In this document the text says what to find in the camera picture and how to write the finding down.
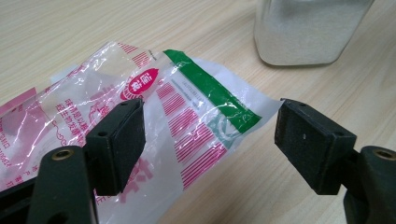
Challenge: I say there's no red white plastic seasoning bag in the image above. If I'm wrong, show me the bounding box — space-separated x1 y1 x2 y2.
0 40 283 224

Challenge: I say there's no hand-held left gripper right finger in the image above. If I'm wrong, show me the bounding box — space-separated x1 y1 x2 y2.
274 98 396 224

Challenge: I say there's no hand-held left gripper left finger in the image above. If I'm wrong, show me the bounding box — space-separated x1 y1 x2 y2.
26 98 147 224

